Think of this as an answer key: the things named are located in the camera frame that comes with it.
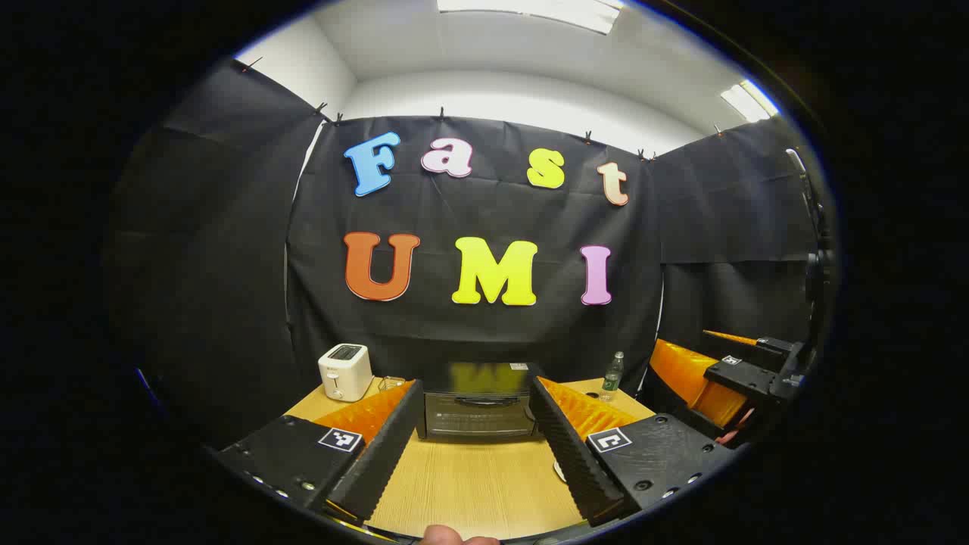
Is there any white toaster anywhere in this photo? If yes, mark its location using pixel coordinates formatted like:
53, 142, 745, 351
318, 343, 374, 403

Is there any black electric oven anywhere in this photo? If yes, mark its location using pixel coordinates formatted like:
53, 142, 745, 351
415, 362, 546, 441

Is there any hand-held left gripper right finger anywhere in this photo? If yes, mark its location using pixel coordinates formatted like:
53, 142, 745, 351
528, 376, 739, 528

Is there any clear plastic water bottle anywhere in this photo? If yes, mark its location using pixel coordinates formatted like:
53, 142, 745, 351
602, 350, 625, 402

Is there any black backdrop cloth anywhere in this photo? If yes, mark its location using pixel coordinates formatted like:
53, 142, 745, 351
106, 57, 833, 455

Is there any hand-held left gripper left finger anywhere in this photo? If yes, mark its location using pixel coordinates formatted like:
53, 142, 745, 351
216, 378, 426, 525

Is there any ceiling light panel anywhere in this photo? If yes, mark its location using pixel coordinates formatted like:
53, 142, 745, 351
719, 79, 780, 123

